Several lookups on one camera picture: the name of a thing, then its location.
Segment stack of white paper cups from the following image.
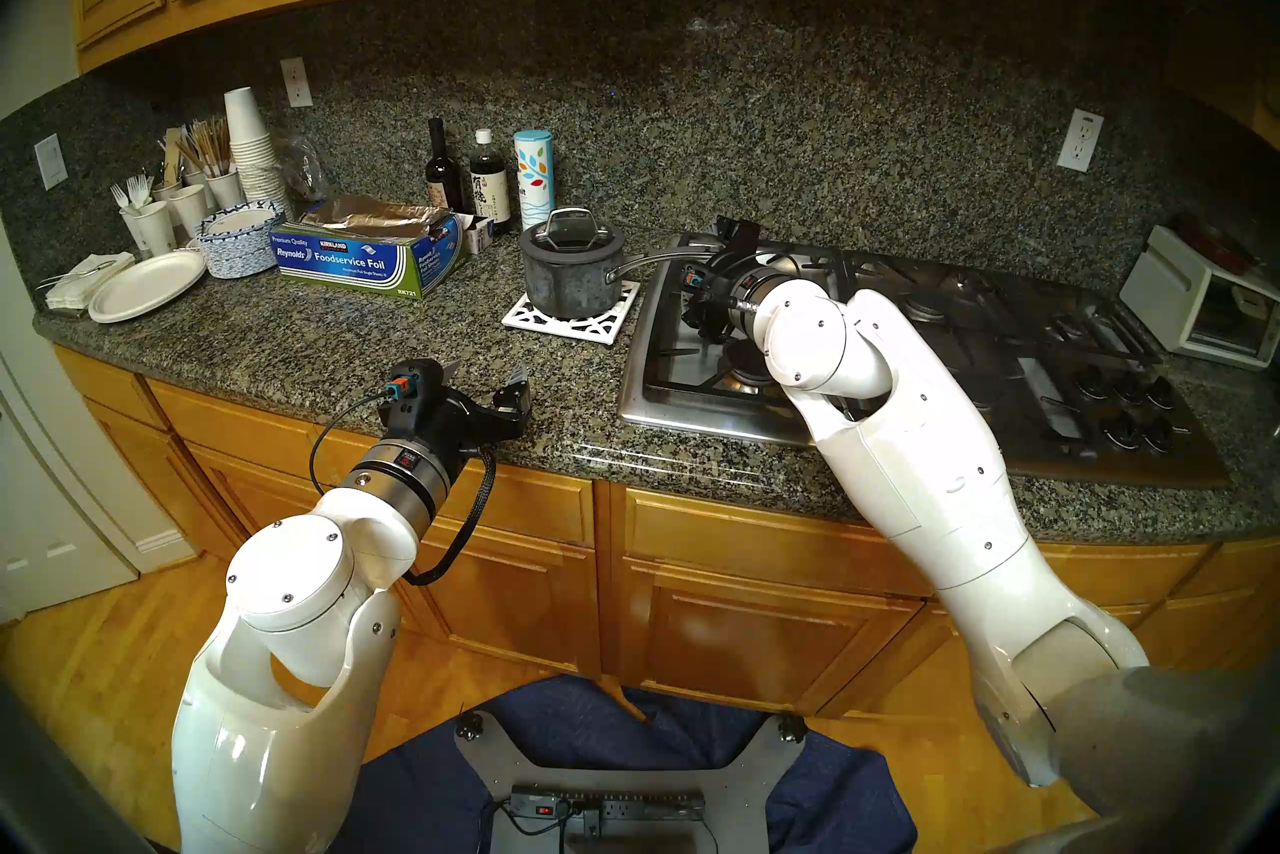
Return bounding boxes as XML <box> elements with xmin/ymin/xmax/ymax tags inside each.
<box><xmin>222</xmin><ymin>87</ymin><xmax>291</xmax><ymax>213</ymax></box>

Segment white door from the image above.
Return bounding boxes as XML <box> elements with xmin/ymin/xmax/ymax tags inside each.
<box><xmin>0</xmin><ymin>222</ymin><xmax>198</xmax><ymax>625</ymax></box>

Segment grey metal robot base plate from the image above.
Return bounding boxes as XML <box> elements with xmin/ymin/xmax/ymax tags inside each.
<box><xmin>455</xmin><ymin>710</ymin><xmax>809</xmax><ymax>854</ymax></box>

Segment wooden base cabinets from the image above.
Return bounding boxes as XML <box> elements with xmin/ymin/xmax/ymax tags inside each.
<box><xmin>55</xmin><ymin>347</ymin><xmax>1280</xmax><ymax>723</ymax></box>

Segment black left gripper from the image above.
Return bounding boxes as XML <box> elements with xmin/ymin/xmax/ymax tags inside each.
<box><xmin>378</xmin><ymin>358</ymin><xmax>533</xmax><ymax>468</ymax></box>

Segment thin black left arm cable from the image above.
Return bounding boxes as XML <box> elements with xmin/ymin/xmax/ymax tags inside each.
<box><xmin>308</xmin><ymin>389</ymin><xmax>401</xmax><ymax>498</ymax></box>

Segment white paper napkins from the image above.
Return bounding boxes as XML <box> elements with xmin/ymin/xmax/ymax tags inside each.
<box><xmin>40</xmin><ymin>252</ymin><xmax>136</xmax><ymax>313</ymax></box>

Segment dark red dish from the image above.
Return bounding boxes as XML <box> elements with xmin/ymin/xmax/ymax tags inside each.
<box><xmin>1175</xmin><ymin>212</ymin><xmax>1263</xmax><ymax>275</ymax></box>

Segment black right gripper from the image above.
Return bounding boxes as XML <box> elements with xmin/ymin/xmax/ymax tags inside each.
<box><xmin>683</xmin><ymin>217</ymin><xmax>771</xmax><ymax>343</ymax></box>

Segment black power strip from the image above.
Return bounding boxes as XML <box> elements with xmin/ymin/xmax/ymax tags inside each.
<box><xmin>510</xmin><ymin>787</ymin><xmax>706</xmax><ymax>823</ymax></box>

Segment dark wine bottle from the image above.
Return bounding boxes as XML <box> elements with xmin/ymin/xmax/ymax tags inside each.
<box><xmin>425</xmin><ymin>118</ymin><xmax>463</xmax><ymax>213</ymax></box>

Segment white lattice trivet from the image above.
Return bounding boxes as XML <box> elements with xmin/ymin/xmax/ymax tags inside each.
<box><xmin>501</xmin><ymin>280</ymin><xmax>641</xmax><ymax>347</ymax></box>

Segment stainless steel gas cooktop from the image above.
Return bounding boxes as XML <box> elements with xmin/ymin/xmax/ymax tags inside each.
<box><xmin>617</xmin><ymin>230</ymin><xmax>1233</xmax><ymax>491</ymax></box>

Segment white toaster oven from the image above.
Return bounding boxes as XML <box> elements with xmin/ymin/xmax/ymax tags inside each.
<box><xmin>1119</xmin><ymin>225</ymin><xmax>1280</xmax><ymax>371</ymax></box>

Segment white paper plate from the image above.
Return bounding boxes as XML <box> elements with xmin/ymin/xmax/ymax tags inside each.
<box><xmin>88</xmin><ymin>249</ymin><xmax>208</xmax><ymax>325</ymax></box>

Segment blue white leaf-print canister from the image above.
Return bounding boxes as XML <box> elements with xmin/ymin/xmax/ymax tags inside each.
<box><xmin>514</xmin><ymin>130</ymin><xmax>557</xmax><ymax>231</ymax></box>

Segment braided black left arm cable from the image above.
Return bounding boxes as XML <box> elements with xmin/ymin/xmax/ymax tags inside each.
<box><xmin>403</xmin><ymin>447</ymin><xmax>498</xmax><ymax>588</ymax></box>

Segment blue Reynolds foil box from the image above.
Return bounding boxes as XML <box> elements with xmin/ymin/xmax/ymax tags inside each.
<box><xmin>268</xmin><ymin>197</ymin><xmax>467</xmax><ymax>301</ymax></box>

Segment small black cast iron grate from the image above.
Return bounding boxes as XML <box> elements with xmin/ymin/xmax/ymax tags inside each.
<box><xmin>1040</xmin><ymin>287</ymin><xmax>1166</xmax><ymax>368</ymax></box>

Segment dark grey long-handled saucepan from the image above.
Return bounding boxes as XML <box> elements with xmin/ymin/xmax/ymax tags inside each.
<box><xmin>519</xmin><ymin>220</ymin><xmax>713</xmax><ymax>321</ymax></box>

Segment wooden chopsticks bundle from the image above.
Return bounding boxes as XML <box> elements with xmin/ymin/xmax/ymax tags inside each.
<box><xmin>178</xmin><ymin>117</ymin><xmax>234</xmax><ymax>179</ymax></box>

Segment glass pot lid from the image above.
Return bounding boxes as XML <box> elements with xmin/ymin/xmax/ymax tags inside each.
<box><xmin>522</xmin><ymin>208</ymin><xmax>626</xmax><ymax>263</ymax></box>

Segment dark blue cloth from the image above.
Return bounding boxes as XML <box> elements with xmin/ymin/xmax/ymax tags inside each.
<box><xmin>330</xmin><ymin>674</ymin><xmax>919</xmax><ymax>854</ymax></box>

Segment soy sauce bottle white cap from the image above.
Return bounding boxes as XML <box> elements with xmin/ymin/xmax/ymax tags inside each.
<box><xmin>470</xmin><ymin>129</ymin><xmax>512</xmax><ymax>235</ymax></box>

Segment stack of blue-patterned paper bowls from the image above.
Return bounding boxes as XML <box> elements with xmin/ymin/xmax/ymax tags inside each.
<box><xmin>192</xmin><ymin>200</ymin><xmax>287</xmax><ymax>280</ymax></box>

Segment clear plastic bag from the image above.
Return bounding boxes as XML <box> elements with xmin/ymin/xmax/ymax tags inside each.
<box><xmin>275</xmin><ymin>137</ymin><xmax>331</xmax><ymax>208</ymax></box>

